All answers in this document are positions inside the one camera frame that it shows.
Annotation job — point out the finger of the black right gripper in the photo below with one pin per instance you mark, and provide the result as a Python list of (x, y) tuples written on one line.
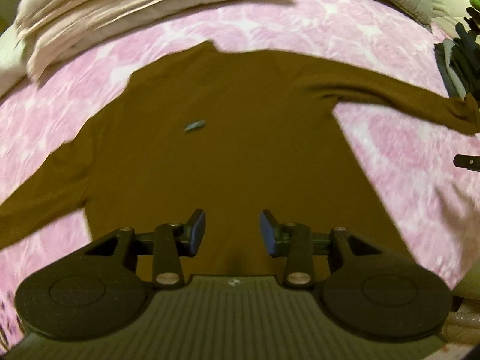
[(471, 163)]

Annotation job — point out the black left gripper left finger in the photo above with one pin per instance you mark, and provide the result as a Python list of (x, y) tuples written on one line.
[(104, 286)]

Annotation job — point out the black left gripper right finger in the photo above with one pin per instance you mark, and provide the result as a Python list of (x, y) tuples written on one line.
[(364, 287)]

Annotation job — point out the brown long-sleeve shirt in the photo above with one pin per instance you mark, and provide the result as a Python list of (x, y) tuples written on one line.
[(231, 134)]

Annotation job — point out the pink rose-pattern blanket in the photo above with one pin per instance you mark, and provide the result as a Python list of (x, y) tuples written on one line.
[(408, 161)]

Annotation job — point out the folded black garment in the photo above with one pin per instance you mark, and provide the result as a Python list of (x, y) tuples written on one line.
[(465, 53)]

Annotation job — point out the folded dark grey garment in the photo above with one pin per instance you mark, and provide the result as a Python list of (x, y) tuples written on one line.
[(451, 80)]

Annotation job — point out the folded green fuzzy garment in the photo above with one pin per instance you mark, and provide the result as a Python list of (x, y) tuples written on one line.
[(475, 4)]

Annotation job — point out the light grey crumpled duvet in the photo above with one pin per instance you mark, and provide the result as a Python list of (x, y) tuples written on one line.
[(14, 54)]

